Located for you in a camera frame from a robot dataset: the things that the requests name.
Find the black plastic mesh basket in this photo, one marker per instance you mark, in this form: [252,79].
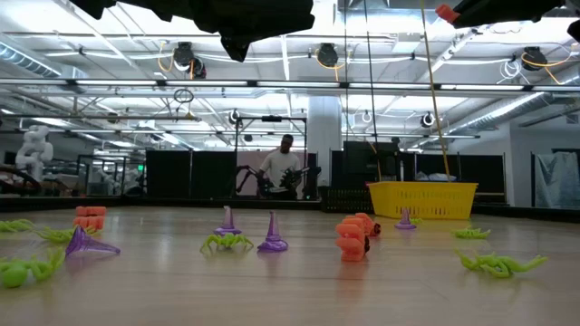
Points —
[344,199]

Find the person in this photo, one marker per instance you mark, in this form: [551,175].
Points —
[281,165]

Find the white plastic bag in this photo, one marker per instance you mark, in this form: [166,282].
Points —
[435,176]

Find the white square column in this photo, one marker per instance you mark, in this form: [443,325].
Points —
[324,136]

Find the grey hanging cloth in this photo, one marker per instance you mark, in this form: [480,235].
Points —
[557,181]

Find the black aluminium table frame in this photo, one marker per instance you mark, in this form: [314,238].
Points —
[136,202]

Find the white robot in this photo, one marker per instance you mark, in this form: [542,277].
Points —
[34,151]

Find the yellow plastic mesh basket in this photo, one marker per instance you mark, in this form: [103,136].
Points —
[421,201]

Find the beige backdrop cloth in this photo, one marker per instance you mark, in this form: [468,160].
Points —
[247,158]

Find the purple plastic witch hat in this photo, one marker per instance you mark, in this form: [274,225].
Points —
[228,222]
[273,237]
[404,221]
[84,242]

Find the long ceiling light bar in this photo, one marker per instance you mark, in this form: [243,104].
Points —
[294,84]

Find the black camera rig frame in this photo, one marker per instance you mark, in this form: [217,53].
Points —
[272,118]

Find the black partition panel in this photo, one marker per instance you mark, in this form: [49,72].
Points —
[213,174]
[167,174]
[358,163]
[480,169]

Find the silver ventilation duct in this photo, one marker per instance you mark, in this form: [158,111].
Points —
[512,108]
[22,61]

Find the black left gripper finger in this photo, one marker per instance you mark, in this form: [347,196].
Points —
[263,16]
[235,47]

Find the green plastic spider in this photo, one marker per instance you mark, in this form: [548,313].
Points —
[226,241]
[56,234]
[471,233]
[16,224]
[416,221]
[496,265]
[13,274]

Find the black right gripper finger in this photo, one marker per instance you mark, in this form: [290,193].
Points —
[498,13]

